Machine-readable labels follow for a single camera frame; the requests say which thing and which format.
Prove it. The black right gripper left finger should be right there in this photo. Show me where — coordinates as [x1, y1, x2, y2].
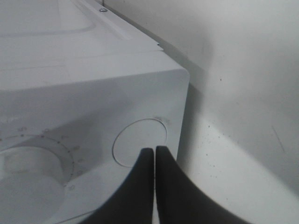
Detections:
[81, 148, 154, 224]

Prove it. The round white door button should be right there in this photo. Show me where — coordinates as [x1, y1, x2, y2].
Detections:
[112, 118, 167, 168]

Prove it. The white microwave oven body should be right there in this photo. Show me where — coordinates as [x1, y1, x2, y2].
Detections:
[0, 0, 189, 224]

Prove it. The lower white round knob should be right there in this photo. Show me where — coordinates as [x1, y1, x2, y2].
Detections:
[0, 146, 73, 224]

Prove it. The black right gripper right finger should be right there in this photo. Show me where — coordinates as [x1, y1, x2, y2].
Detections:
[155, 146, 248, 224]

